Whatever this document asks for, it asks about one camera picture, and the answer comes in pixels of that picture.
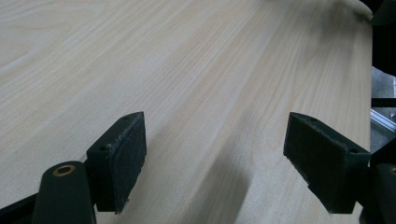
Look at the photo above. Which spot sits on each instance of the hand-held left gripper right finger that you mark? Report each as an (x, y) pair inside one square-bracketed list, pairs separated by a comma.
[(323, 161)]

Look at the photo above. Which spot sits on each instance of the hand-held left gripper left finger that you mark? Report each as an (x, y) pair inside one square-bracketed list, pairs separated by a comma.
[(121, 161)]

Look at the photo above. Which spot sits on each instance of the black metal bar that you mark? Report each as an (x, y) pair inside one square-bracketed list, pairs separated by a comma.
[(383, 102)]

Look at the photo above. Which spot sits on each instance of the silver metal rail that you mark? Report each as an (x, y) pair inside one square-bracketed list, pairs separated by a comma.
[(383, 120)]

